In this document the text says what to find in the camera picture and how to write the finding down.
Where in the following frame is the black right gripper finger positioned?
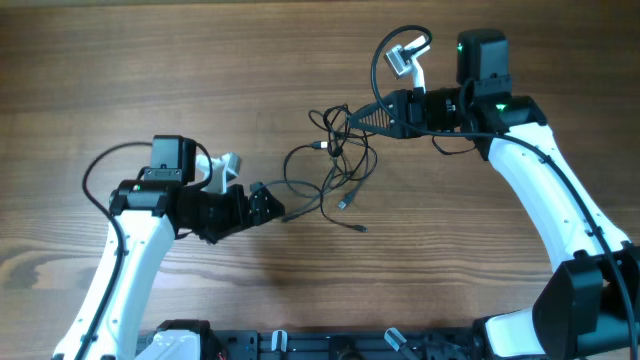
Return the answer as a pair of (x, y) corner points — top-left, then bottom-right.
(349, 117), (400, 138)
(349, 102), (388, 123)

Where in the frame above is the black cable bundle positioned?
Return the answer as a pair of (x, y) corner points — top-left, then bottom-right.
(279, 103), (379, 234)

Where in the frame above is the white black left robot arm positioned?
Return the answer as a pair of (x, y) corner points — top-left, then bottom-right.
(53, 135), (285, 359)

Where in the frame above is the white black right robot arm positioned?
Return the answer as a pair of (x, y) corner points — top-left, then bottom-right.
(349, 27), (639, 359)

